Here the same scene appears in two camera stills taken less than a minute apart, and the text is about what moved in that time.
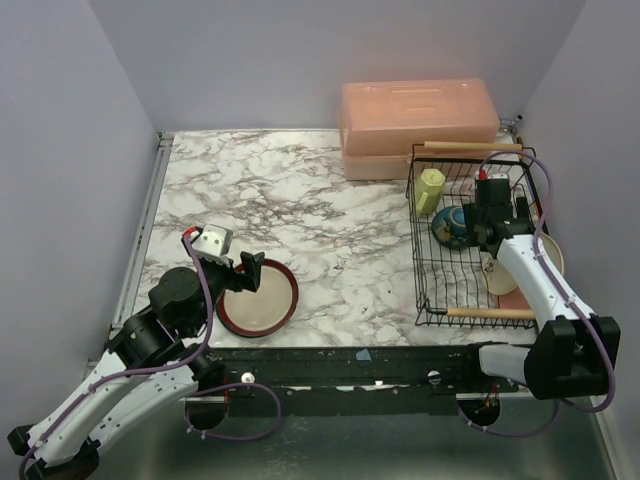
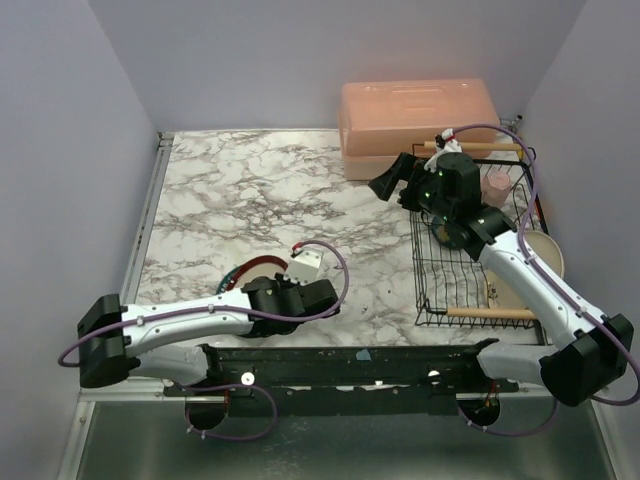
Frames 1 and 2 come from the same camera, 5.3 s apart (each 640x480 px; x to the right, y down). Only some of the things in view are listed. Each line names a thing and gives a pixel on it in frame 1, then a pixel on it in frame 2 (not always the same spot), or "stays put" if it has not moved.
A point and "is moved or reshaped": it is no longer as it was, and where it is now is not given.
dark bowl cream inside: (449, 227) stays put
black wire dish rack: (467, 201) stays put
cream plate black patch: (495, 279) is moved or reshaped
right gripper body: (480, 220) to (409, 182)
